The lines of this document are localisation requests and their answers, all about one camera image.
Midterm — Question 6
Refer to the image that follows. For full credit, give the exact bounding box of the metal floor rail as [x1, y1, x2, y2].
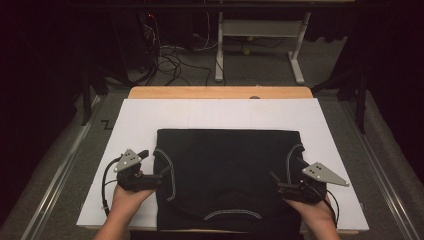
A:
[19, 95, 102, 240]
[339, 99, 422, 240]

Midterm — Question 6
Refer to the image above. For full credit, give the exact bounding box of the wooden table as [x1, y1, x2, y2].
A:
[83, 85, 361, 236]

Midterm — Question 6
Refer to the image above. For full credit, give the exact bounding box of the dark equipment box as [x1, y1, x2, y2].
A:
[138, 11, 162, 73]

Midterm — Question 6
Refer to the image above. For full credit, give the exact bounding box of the black metal stand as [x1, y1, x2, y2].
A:
[80, 59, 111, 127]
[311, 64, 370, 135]

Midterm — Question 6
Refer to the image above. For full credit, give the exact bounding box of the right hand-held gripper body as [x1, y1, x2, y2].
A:
[276, 162, 350, 205]

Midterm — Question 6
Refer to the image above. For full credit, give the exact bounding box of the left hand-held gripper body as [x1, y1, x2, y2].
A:
[113, 148, 164, 193]

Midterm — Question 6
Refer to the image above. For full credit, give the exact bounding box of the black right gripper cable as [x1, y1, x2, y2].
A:
[324, 188, 341, 228]

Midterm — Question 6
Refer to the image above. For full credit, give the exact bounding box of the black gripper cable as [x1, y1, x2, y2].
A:
[324, 188, 341, 228]
[101, 156, 123, 218]

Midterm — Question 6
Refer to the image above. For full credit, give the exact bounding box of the black knitted vest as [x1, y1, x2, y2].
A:
[153, 128, 306, 234]

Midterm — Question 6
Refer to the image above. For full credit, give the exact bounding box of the person's right hand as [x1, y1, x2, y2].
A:
[283, 196, 337, 231]

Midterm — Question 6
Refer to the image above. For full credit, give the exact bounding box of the person's left hand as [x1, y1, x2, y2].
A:
[108, 186, 155, 222]

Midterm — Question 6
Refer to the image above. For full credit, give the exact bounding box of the white desk frame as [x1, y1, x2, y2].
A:
[214, 11, 313, 85]

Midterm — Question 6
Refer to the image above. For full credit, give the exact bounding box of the bundle of floor cables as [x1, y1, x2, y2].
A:
[139, 12, 214, 86]

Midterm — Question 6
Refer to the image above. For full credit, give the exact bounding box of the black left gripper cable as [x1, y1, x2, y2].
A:
[101, 156, 123, 218]

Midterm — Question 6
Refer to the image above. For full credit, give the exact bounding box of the white board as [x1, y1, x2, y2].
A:
[76, 98, 370, 232]

